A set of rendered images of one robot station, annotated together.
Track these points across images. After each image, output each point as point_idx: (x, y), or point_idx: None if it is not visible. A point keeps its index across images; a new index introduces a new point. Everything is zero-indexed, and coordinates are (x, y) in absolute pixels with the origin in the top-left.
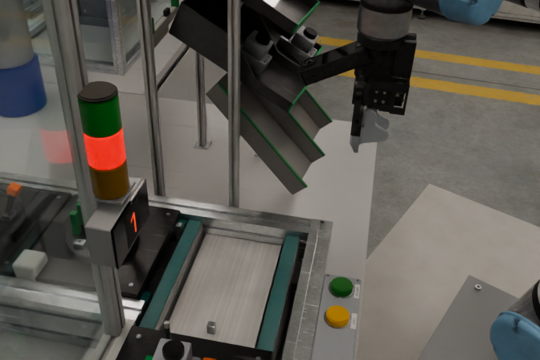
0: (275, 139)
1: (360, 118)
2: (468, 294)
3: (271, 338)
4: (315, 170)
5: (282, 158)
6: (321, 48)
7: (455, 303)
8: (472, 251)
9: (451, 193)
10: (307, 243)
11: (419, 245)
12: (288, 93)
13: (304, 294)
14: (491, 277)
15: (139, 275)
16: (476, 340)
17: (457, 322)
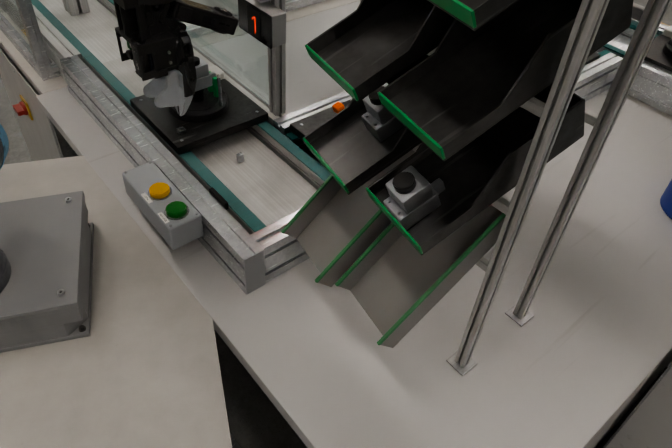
0: (354, 222)
1: None
2: (68, 281)
3: (192, 164)
4: (383, 390)
5: (310, 198)
6: (413, 240)
7: (75, 264)
8: (110, 428)
9: None
10: (240, 226)
11: (176, 382)
12: (334, 155)
13: (198, 191)
14: (71, 404)
15: (306, 130)
16: (42, 247)
17: (65, 250)
